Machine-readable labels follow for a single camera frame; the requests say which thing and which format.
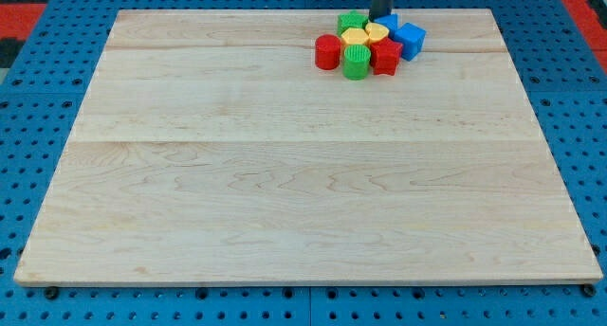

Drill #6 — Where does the yellow hexagon block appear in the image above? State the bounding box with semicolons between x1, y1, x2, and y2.
340;27;369;48

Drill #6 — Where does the red star block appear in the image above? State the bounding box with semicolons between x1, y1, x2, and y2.
370;37;403;76

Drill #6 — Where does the green star block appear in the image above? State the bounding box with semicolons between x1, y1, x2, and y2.
337;10;368;35

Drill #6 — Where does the light wooden board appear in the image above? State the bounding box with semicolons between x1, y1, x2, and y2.
14;9;602;287

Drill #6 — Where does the green ridged cylinder block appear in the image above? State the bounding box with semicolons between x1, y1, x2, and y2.
342;45;371;81

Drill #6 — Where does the red cylinder block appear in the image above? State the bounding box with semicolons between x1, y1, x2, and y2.
315;34;341;70

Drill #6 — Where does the yellow heart block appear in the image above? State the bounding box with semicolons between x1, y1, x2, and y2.
364;22;390;45

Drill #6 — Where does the blue cube block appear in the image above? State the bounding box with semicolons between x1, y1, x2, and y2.
394;23;426;61

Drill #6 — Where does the blue triangle block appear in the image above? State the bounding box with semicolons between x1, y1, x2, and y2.
374;14;398;37

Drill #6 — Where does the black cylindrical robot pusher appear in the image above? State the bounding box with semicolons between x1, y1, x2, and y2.
369;0;394;21

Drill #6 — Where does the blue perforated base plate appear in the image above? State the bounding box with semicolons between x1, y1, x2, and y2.
1;0;606;325

